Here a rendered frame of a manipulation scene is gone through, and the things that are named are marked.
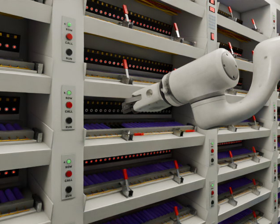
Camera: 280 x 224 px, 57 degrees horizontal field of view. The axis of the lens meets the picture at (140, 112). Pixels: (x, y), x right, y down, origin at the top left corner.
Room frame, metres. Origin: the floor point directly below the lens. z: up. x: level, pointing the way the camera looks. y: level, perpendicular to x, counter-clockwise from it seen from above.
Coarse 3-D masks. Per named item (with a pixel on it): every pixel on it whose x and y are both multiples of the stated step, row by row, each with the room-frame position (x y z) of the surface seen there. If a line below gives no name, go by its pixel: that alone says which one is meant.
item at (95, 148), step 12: (180, 120) 1.25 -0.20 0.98; (192, 120) 1.20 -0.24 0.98; (84, 132) 0.74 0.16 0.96; (192, 132) 1.15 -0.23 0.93; (204, 132) 1.15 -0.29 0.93; (84, 144) 0.76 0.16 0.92; (96, 144) 0.78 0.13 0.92; (108, 144) 0.81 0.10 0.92; (120, 144) 0.84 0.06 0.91; (132, 144) 0.88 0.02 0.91; (144, 144) 0.91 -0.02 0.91; (156, 144) 0.95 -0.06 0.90; (168, 144) 1.00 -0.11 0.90; (180, 144) 1.05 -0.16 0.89; (192, 144) 1.10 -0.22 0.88; (84, 156) 0.76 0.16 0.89; (96, 156) 0.79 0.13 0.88; (108, 156) 0.82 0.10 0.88
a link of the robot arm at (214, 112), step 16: (256, 48) 0.55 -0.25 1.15; (272, 48) 0.52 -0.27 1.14; (256, 64) 0.55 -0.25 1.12; (272, 64) 0.51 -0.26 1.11; (256, 80) 0.54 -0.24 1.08; (272, 80) 0.51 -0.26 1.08; (224, 96) 0.54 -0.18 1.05; (256, 96) 0.52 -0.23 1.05; (192, 112) 0.57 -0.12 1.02; (208, 112) 0.53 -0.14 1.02; (224, 112) 0.52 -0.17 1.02; (240, 112) 0.52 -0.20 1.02; (256, 112) 0.53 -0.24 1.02; (208, 128) 0.55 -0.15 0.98
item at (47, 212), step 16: (0, 176) 0.77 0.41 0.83; (16, 176) 0.79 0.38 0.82; (32, 176) 0.79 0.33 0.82; (0, 192) 0.73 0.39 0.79; (16, 192) 0.75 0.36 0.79; (32, 192) 0.79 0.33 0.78; (0, 208) 0.67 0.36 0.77; (16, 208) 0.69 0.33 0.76; (32, 208) 0.72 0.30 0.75; (48, 208) 0.69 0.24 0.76
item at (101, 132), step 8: (112, 128) 0.89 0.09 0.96; (120, 128) 0.91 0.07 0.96; (128, 128) 0.93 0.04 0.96; (136, 128) 0.95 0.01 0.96; (144, 128) 0.97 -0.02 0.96; (152, 128) 1.00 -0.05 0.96; (160, 128) 1.03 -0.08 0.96; (168, 128) 1.06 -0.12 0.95; (184, 128) 1.13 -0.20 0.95; (192, 128) 1.17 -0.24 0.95; (88, 136) 0.82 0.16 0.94; (104, 136) 0.84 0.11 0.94; (112, 136) 0.86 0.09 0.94
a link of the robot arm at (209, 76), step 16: (192, 64) 0.55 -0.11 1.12; (208, 64) 0.51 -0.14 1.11; (224, 64) 0.50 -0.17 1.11; (176, 80) 0.57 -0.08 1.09; (192, 80) 0.54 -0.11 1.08; (208, 80) 0.52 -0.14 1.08; (224, 80) 0.50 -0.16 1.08; (176, 96) 0.58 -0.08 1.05; (192, 96) 0.55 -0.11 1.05; (208, 96) 0.53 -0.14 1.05
